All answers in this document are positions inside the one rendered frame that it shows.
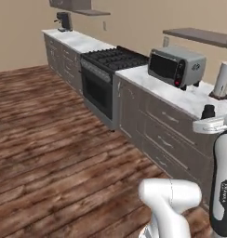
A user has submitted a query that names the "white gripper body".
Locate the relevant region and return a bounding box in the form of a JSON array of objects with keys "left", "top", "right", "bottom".
[{"left": 192, "top": 116, "right": 227, "bottom": 135}]

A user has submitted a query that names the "grey cabinet door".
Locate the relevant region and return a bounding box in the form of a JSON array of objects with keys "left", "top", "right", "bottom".
[{"left": 119, "top": 77, "right": 142, "bottom": 141}]

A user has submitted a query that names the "grey base cabinet run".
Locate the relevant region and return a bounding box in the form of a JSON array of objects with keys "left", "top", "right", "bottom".
[{"left": 43, "top": 33, "right": 84, "bottom": 95}]

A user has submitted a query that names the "grey drawer front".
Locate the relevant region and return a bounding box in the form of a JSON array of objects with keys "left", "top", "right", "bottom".
[
  {"left": 139, "top": 114, "right": 214, "bottom": 179},
  {"left": 139, "top": 91, "right": 216, "bottom": 156},
  {"left": 140, "top": 136, "right": 212, "bottom": 203}
]

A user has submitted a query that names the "paper towel roll on holder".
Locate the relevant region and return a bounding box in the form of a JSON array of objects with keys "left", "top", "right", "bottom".
[{"left": 208, "top": 58, "right": 227, "bottom": 101}]

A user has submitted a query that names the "grey toaster oven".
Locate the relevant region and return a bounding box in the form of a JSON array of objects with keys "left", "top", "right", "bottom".
[{"left": 147, "top": 46, "right": 207, "bottom": 92}]

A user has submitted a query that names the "black range with oven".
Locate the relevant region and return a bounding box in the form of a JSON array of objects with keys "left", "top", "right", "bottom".
[{"left": 79, "top": 45, "right": 150, "bottom": 131}]

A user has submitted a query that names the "black coffee machine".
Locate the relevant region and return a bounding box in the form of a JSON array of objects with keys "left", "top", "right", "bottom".
[{"left": 54, "top": 11, "right": 73, "bottom": 33}]

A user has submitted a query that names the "silver drawer handle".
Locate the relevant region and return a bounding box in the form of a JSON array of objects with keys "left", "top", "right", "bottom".
[
  {"left": 157, "top": 135, "right": 175, "bottom": 149},
  {"left": 161, "top": 111, "right": 180, "bottom": 124},
  {"left": 154, "top": 155, "right": 169, "bottom": 169}
]

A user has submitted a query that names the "grey wall shelf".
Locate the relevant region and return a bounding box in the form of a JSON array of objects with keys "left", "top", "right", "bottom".
[
  {"left": 73, "top": 8, "right": 112, "bottom": 17},
  {"left": 162, "top": 24, "right": 227, "bottom": 50}
]

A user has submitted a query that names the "grey wall cabinet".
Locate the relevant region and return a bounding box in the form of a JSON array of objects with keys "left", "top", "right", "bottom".
[{"left": 48, "top": 0, "right": 93, "bottom": 12}]

